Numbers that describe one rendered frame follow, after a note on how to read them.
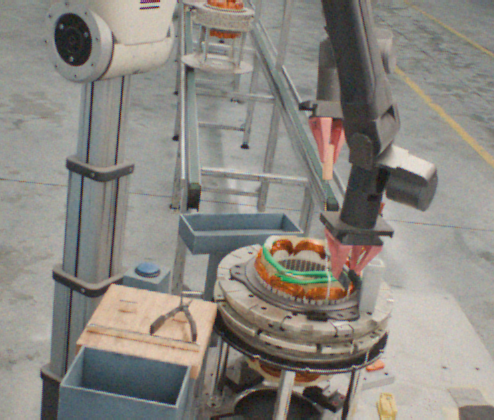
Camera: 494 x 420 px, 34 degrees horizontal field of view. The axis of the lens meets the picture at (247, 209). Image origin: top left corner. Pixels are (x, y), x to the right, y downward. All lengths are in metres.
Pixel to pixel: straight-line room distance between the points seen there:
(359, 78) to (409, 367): 0.94
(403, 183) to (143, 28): 0.61
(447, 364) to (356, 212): 0.81
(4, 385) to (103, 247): 1.37
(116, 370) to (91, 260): 0.48
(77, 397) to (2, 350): 2.00
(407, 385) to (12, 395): 1.55
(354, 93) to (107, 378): 0.57
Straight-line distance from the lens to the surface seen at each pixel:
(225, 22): 4.19
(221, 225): 1.77
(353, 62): 1.11
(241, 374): 1.62
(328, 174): 1.36
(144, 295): 1.40
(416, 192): 1.17
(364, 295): 1.39
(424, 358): 1.95
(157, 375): 1.25
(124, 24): 1.49
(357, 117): 1.13
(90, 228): 1.67
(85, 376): 1.28
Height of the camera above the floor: 1.75
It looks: 22 degrees down
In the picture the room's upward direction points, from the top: 9 degrees clockwise
